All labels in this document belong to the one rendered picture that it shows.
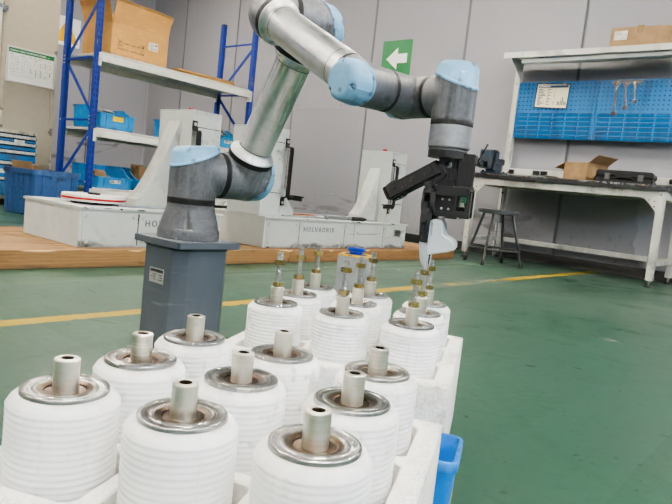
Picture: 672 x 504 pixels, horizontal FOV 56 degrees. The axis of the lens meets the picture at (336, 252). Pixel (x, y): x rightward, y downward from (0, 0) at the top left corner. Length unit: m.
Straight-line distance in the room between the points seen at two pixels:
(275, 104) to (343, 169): 6.04
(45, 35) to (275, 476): 7.21
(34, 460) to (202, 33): 9.44
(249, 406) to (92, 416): 0.14
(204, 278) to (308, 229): 2.48
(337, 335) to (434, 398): 0.18
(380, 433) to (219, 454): 0.15
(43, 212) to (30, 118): 4.15
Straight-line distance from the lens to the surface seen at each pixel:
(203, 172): 1.53
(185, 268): 1.51
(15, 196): 5.71
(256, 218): 3.76
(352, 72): 1.07
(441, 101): 1.12
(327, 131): 7.78
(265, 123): 1.54
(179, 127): 3.49
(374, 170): 4.81
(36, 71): 7.47
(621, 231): 6.02
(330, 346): 1.03
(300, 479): 0.48
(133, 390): 0.68
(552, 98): 6.21
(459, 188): 1.10
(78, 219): 3.04
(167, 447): 0.52
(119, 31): 6.30
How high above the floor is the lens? 0.45
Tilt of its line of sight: 5 degrees down
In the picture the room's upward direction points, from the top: 6 degrees clockwise
